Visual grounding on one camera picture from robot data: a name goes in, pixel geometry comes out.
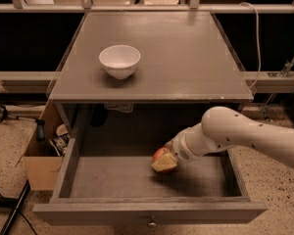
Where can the open top drawer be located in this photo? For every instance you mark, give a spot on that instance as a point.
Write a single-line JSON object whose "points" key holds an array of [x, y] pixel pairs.
{"points": [[121, 188]]}

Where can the white ceramic bowl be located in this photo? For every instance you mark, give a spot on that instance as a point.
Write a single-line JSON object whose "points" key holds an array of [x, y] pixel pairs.
{"points": [[120, 61]]}

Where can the metal frame rail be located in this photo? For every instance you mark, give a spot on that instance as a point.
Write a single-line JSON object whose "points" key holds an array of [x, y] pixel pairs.
{"points": [[213, 8]]}

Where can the grey wooden cabinet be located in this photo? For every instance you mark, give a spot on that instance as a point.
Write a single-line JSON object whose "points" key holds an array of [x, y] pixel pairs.
{"points": [[184, 59]]}

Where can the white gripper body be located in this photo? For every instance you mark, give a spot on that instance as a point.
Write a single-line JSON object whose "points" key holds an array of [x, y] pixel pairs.
{"points": [[180, 146]]}

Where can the snack bag in box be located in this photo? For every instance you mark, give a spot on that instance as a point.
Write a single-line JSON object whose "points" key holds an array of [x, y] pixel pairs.
{"points": [[61, 140]]}

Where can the metal drawer knob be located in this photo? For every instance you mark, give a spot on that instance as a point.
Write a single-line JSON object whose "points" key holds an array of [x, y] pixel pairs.
{"points": [[152, 222]]}

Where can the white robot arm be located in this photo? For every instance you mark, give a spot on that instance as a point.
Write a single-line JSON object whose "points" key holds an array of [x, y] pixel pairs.
{"points": [[222, 128]]}

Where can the dark spray bottle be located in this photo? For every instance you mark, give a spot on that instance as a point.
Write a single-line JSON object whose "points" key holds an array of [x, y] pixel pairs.
{"points": [[40, 133]]}

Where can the black floor stand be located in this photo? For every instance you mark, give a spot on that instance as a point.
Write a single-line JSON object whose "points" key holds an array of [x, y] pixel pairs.
{"points": [[15, 206]]}

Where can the red apple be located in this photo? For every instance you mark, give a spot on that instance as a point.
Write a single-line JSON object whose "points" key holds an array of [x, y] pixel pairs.
{"points": [[162, 151]]}

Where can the cardboard box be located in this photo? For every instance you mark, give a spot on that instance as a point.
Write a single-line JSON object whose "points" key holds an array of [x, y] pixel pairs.
{"points": [[41, 162]]}

